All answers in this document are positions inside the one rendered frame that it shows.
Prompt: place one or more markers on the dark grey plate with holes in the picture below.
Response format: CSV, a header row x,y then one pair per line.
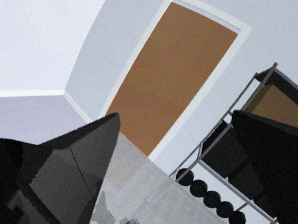
x,y
135,222

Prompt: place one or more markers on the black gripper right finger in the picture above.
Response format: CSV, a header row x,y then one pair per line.
x,y
272,148

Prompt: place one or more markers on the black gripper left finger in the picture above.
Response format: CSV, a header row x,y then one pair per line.
x,y
63,175

